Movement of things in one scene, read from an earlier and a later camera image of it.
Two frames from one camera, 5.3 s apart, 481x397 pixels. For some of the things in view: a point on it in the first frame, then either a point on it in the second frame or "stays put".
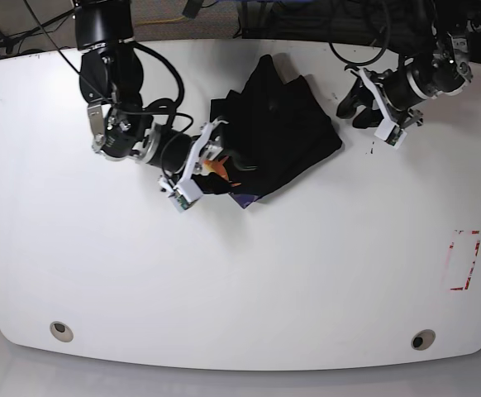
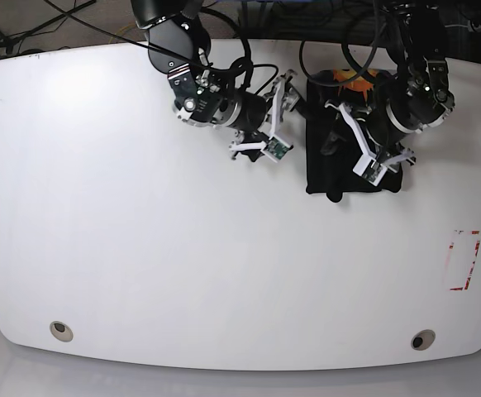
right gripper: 396,92 → 369,166
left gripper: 178,157 → 277,145
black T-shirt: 269,128 → 334,148
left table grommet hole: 60,331 stays put
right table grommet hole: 422,339 stays put
